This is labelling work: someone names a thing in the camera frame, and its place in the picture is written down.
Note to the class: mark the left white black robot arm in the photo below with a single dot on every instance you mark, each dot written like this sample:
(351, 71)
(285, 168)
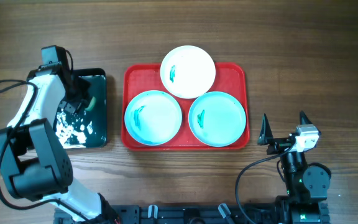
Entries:
(34, 167)

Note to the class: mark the green yellow sponge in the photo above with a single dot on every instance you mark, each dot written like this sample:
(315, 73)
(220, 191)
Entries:
(91, 104)

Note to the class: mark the light blue plate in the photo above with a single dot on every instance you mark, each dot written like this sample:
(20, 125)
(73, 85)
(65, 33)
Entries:
(217, 119)
(153, 117)

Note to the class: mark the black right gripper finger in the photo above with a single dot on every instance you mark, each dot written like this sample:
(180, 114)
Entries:
(265, 136)
(306, 127)

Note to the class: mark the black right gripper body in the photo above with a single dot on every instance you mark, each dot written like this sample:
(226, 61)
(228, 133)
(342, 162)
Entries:
(278, 145)

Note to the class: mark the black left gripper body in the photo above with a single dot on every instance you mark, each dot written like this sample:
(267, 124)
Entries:
(76, 98)

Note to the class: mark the red plastic tray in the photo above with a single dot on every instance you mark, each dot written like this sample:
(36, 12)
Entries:
(230, 78)

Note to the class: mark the white plate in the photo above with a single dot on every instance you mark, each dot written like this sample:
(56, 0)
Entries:
(187, 72)

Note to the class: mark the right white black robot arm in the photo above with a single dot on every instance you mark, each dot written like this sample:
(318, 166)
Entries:
(307, 183)

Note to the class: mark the black water tray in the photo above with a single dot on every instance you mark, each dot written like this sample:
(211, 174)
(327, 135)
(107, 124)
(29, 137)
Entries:
(85, 129)

